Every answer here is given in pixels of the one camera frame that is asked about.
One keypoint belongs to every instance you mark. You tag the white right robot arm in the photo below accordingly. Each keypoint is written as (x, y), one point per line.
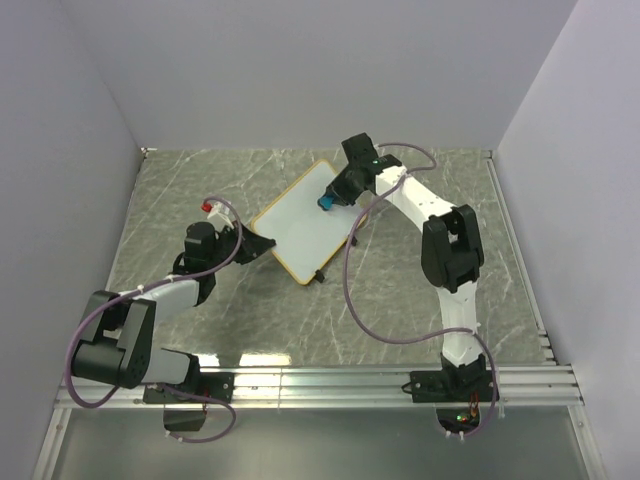
(451, 247)

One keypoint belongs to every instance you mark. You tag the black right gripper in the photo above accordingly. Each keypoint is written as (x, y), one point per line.
(331, 190)

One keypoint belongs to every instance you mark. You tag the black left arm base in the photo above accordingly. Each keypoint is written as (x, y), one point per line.
(214, 385)

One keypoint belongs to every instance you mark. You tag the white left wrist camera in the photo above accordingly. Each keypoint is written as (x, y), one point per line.
(219, 214)

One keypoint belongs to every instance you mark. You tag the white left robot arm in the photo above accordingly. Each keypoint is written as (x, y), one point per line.
(113, 344)

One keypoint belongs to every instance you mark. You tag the blue whiteboard eraser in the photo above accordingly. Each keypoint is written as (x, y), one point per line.
(326, 202)

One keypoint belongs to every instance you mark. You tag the aluminium front mounting rail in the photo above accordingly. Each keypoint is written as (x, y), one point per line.
(279, 387)

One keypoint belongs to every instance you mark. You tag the yellow framed whiteboard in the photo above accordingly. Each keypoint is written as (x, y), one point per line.
(306, 236)

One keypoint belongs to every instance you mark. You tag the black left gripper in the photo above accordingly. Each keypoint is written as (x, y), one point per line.
(252, 245)

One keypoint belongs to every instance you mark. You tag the aluminium right side rail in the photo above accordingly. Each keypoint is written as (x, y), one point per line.
(543, 337)

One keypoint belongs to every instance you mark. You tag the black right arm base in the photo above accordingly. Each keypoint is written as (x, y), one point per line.
(448, 387)

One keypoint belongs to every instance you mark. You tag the black left whiteboard foot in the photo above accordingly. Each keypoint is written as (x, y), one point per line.
(318, 276)

